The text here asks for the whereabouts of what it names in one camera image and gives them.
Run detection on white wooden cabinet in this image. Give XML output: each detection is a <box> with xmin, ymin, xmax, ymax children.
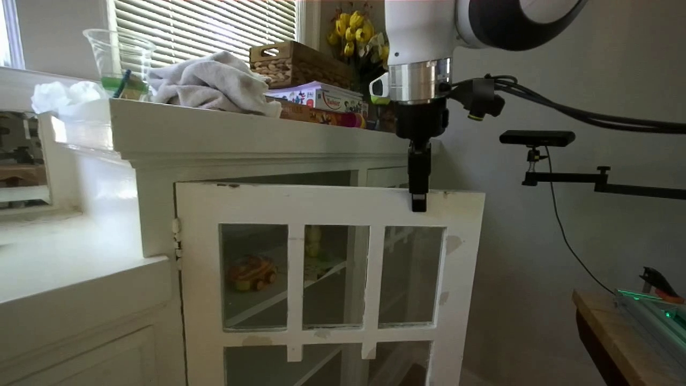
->
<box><xmin>106</xmin><ymin>97</ymin><xmax>442</xmax><ymax>386</ymax></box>

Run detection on woven wicker basket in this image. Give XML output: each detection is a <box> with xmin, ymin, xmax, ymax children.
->
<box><xmin>249</xmin><ymin>41</ymin><xmax>358</xmax><ymax>87</ymax></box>

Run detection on white crumpled towel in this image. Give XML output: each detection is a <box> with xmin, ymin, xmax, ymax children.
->
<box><xmin>149</xmin><ymin>52</ymin><xmax>284</xmax><ymax>117</ymax></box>

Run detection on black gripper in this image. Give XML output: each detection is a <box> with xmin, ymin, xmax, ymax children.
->
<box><xmin>395</xmin><ymin>98</ymin><xmax>449</xmax><ymax>212</ymax></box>

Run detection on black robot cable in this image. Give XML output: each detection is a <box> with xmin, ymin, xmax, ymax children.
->
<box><xmin>435</xmin><ymin>72</ymin><xmax>686</xmax><ymax>138</ymax></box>

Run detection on yellow artificial flowers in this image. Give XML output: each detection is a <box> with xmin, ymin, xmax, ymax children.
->
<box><xmin>327</xmin><ymin>11</ymin><xmax>388</xmax><ymax>67</ymax></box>

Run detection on white cabinet door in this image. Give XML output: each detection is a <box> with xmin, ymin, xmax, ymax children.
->
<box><xmin>175</xmin><ymin>182</ymin><xmax>485</xmax><ymax>386</ymax></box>

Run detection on colourful board game box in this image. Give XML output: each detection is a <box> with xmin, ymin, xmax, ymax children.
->
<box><xmin>266</xmin><ymin>81</ymin><xmax>368</xmax><ymax>113</ymax></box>

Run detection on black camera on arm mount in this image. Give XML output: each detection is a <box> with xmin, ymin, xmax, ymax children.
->
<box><xmin>499</xmin><ymin>131</ymin><xmax>686</xmax><ymax>199</ymax></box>

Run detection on yellow toy inside cabinet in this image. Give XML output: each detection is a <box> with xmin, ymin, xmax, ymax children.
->
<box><xmin>227</xmin><ymin>257</ymin><xmax>276</xmax><ymax>291</ymax></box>

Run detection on white window blinds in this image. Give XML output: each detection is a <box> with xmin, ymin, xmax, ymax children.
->
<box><xmin>111</xmin><ymin>0</ymin><xmax>301</xmax><ymax>68</ymax></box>

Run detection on clear plastic cup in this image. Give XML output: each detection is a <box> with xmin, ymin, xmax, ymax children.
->
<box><xmin>84</xmin><ymin>28</ymin><xmax>155</xmax><ymax>100</ymax></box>

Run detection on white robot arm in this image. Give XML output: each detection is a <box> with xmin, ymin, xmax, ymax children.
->
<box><xmin>368</xmin><ymin>0</ymin><xmax>587</xmax><ymax>212</ymax></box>

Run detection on wooden side table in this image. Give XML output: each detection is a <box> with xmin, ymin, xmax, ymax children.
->
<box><xmin>573</xmin><ymin>291</ymin><xmax>686</xmax><ymax>386</ymax></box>

